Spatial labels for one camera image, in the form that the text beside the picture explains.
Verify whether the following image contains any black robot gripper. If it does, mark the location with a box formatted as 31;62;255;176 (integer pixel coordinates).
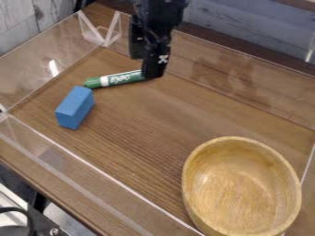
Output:
128;0;188;78

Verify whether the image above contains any green Expo marker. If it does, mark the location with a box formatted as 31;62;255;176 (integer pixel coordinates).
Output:
84;70;146;89

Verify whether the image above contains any brown wooden bowl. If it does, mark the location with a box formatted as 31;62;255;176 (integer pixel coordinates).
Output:
182;136;302;236

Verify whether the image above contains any blue foam block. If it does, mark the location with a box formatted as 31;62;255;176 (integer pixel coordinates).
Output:
55;86;95;129

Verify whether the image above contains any black cable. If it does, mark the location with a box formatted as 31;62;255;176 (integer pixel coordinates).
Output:
0;206;43;236

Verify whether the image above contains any black metal table bracket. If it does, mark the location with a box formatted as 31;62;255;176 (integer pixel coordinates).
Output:
28;195;71;236

